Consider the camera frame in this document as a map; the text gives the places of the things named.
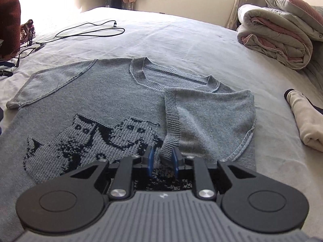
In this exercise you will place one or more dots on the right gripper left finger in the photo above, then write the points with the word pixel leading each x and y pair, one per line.
pixel 129 169

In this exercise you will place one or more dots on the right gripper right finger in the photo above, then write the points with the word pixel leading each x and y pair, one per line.
pixel 196 170

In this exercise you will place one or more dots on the grey knit sweater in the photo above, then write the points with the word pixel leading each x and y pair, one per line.
pixel 72 115

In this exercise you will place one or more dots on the floral pouch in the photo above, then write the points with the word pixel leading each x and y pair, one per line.
pixel 27 32

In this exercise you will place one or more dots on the person in red jacket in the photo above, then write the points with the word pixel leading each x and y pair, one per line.
pixel 10 28

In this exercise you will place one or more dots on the folded beige garment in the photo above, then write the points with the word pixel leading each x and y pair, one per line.
pixel 308 118

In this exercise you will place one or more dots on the grey bed sheet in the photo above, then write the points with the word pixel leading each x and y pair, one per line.
pixel 199 49

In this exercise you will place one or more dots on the folded grey pink quilt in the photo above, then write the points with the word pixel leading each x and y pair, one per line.
pixel 274 33

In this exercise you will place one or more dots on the pink grey pillow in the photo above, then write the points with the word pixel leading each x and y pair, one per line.
pixel 308 18

